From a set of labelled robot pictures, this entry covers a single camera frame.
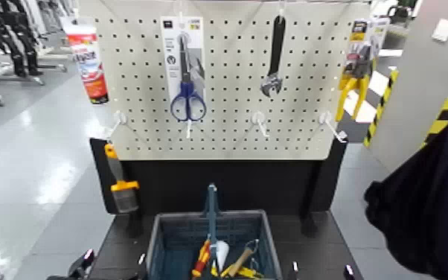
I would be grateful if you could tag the red white adhesive tube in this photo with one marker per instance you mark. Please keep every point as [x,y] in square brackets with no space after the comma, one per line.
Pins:
[89,58]

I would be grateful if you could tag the black office chair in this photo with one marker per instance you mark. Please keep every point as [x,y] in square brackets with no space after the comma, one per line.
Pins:
[399,13]

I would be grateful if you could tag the white pegboard hook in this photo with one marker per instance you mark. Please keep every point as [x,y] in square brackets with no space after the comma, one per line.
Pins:
[119,117]
[327,119]
[188,129]
[259,118]

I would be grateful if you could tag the dark navy cloth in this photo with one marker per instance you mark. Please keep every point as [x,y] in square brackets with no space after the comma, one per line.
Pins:
[435,203]

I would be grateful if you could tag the white wall plate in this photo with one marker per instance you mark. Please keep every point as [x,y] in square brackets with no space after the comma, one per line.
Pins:
[443,30]

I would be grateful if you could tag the grey blue upright bar tool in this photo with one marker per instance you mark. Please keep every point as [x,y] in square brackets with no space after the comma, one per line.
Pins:
[212,203]

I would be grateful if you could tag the red yellow screwdriver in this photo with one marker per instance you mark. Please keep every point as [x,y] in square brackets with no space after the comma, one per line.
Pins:
[202,258]

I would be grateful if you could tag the black humanoid robot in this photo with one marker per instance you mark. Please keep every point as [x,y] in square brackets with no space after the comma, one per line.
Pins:
[17,35]

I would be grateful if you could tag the grey blue plastic crate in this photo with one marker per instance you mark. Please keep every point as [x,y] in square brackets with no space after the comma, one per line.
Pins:
[177,234]

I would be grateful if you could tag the black display stand frame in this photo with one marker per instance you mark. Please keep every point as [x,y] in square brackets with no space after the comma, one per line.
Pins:
[247,183]

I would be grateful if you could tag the white pointed trowel blade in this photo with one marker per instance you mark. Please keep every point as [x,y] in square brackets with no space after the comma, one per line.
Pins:
[222,252]

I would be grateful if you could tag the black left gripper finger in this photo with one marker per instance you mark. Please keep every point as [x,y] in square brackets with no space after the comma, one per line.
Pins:
[82,265]
[141,261]

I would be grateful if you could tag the white perforated pegboard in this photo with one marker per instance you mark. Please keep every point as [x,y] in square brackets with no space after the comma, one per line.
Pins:
[232,133]

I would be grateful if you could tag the yellow pliers in package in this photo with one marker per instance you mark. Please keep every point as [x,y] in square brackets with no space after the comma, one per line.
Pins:
[352,84]

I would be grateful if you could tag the blue scissors in card package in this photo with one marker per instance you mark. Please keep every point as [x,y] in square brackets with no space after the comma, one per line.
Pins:
[187,97]

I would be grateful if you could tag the grey metal floor stand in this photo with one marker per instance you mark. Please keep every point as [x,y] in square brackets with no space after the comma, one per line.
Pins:
[13,79]

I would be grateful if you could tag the long yellow black hazard strip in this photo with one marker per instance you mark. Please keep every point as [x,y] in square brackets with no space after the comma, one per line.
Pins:
[382,105]

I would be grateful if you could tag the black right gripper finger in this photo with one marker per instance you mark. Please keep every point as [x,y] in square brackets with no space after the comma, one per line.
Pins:
[294,269]
[349,273]

